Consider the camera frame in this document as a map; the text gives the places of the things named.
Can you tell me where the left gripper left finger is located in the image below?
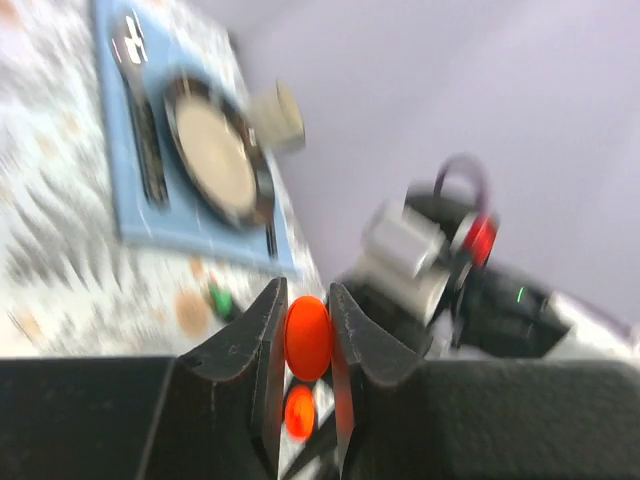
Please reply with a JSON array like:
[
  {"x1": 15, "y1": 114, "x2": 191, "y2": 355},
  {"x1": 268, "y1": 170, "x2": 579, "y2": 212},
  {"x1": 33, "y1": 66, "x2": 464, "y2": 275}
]
[{"x1": 1, "y1": 278, "x2": 288, "y2": 479}]

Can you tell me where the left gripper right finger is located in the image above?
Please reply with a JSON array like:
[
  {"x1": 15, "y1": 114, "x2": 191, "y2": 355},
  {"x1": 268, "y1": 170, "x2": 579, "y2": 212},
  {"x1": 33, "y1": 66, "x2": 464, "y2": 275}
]
[{"x1": 328, "y1": 284, "x2": 639, "y2": 479}]

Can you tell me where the black green highlighter body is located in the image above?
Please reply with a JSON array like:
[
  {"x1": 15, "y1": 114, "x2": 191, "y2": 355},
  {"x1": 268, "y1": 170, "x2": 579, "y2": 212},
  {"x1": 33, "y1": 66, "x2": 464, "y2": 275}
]
[{"x1": 206, "y1": 281, "x2": 239, "y2": 323}]

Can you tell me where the orange highlighter cap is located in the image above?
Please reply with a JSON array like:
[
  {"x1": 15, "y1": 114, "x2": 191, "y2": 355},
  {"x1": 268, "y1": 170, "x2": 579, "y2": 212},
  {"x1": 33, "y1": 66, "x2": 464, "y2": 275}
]
[{"x1": 284, "y1": 295, "x2": 333, "y2": 382}]

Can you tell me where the black orange highlighter body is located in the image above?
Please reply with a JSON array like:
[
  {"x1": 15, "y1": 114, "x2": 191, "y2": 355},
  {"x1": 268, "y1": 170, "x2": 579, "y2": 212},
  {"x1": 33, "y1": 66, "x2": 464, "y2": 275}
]
[{"x1": 283, "y1": 385, "x2": 316, "y2": 442}]

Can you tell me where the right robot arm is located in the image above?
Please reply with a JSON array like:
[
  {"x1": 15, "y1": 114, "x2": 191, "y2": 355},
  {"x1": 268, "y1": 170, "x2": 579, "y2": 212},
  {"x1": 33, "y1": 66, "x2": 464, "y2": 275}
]
[{"x1": 405, "y1": 191, "x2": 639, "y2": 364}]

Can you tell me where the floral tablecloth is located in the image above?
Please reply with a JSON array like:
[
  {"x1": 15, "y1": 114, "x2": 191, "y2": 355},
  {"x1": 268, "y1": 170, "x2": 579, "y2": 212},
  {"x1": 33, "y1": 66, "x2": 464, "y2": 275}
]
[{"x1": 0, "y1": 0, "x2": 326, "y2": 359}]

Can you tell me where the dark rimmed cream plate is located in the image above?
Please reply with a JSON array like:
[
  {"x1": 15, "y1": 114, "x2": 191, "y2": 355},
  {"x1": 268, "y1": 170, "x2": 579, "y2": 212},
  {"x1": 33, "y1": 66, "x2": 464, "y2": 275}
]
[{"x1": 163, "y1": 73, "x2": 275, "y2": 229}]

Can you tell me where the cream enamel mug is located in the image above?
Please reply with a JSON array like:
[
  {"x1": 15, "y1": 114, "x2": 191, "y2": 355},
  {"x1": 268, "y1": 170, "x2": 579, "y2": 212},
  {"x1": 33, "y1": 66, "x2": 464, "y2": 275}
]
[{"x1": 246, "y1": 81, "x2": 306, "y2": 152}]

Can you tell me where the blue checked placemat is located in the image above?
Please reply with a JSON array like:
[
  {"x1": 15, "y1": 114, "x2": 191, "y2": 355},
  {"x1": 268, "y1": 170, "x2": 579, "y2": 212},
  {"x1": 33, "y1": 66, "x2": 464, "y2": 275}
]
[{"x1": 91, "y1": 1, "x2": 296, "y2": 272}]

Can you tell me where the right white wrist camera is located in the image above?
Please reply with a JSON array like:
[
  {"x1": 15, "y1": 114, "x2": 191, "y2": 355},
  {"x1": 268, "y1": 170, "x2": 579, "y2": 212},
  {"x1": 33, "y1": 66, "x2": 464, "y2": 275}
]
[{"x1": 352, "y1": 201, "x2": 450, "y2": 325}]

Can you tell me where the patterned handle knife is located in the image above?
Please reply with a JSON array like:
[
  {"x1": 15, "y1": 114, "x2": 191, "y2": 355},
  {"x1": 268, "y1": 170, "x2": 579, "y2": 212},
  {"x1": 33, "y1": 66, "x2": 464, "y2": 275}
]
[{"x1": 265, "y1": 223, "x2": 278, "y2": 259}]

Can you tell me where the patterned handle fork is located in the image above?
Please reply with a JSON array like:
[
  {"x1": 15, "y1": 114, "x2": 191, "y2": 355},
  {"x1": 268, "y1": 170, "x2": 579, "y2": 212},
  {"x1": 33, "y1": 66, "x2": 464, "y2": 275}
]
[{"x1": 123, "y1": 76, "x2": 169, "y2": 210}]

